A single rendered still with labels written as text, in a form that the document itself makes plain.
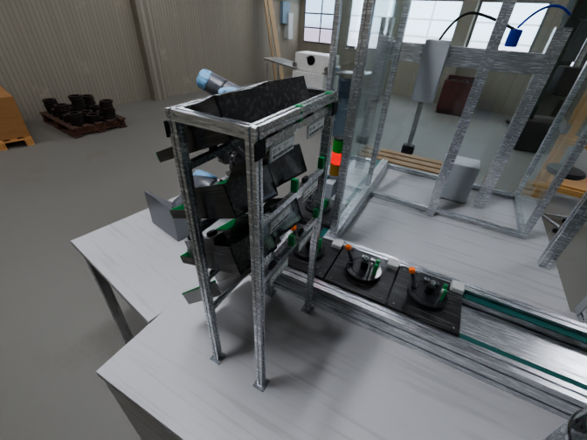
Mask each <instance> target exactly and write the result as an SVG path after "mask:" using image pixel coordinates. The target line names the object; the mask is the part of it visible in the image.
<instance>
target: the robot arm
mask: <svg viewBox="0 0 587 440"><path fill-rule="evenodd" d="M197 86H198V87H199V88H200V89H202V90H203V91H206V92H207V93H209V94H210V95H215V94H219V93H225V92H229V91H231V90H235V89H239V88H242V87H240V86H237V85H236V84H234V83H232V82H230V81H229V80H227V79H224V78H222V77H221V76H219V75H217V74H216V73H214V72H213V71H209V70H207V69H203V70H201V71H200V73H199V74H198V75H197ZM218 161H219V162H222V163H223V164H230V166H229V170H227V171H225V173H226V176H225V177H222V178H220V180H219V181H218V178H217V177H216V176H215V175H212V174H210V173H208V172H206V171H203V170H201V169H197V170H196V171H195V172H194V173H193V180H194V185H195V188H196V187H203V186H209V185H214V184H217V183H219V182H222V181H224V180H226V179H228V178H229V176H230V173H231V170H232V168H233V166H234V164H238V163H241V162H245V144H242V145H240V146H238V147H236V148H234V149H232V150H230V151H228V152H226V153H224V154H222V155H220V156H218ZM182 204H183V198H182V194H181V195H180V196H178V197H177V198H176V199H175V200H174V201H173V203H172V204H171V205H173V206H174V207H178V206H180V205H182Z"/></svg>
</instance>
